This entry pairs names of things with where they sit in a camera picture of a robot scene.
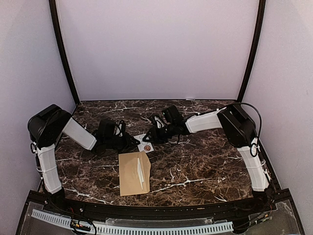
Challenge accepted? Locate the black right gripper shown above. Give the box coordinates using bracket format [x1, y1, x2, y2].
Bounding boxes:
[143, 123, 176, 144]

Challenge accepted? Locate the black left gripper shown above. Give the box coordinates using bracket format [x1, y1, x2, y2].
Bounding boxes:
[105, 132, 140, 153]

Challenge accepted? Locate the white sticker sheet wax seal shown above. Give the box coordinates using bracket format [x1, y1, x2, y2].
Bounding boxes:
[134, 134, 154, 153]

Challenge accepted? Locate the brown wax seal sticker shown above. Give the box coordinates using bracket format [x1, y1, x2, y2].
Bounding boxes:
[144, 145, 151, 151]

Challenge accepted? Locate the brown kraft envelope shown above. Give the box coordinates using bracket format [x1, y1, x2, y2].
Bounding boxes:
[118, 151, 151, 196]

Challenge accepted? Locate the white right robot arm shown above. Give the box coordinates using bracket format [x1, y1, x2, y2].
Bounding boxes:
[143, 102, 271, 193]

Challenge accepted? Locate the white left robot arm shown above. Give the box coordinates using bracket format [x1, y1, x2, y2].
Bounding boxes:
[27, 104, 140, 213]

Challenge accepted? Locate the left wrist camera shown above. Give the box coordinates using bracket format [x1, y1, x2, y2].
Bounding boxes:
[115, 120, 126, 137]

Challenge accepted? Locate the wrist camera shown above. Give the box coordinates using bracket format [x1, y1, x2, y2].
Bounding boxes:
[115, 120, 126, 137]
[149, 115, 166, 129]

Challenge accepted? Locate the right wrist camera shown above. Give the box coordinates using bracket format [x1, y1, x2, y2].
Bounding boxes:
[149, 115, 166, 129]

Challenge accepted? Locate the black front rail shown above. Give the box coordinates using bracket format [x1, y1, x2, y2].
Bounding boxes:
[37, 194, 270, 221]

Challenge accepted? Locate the white slotted cable duct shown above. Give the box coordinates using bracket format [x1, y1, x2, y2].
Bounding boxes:
[31, 209, 233, 235]

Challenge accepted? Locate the black frame post left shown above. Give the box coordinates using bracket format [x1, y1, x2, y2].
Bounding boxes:
[48, 0, 80, 106]

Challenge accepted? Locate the black frame post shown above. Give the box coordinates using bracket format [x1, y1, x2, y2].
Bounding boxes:
[237, 0, 266, 102]
[48, 0, 80, 106]

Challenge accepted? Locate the black frame post right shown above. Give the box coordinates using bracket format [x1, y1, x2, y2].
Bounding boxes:
[237, 0, 266, 102]

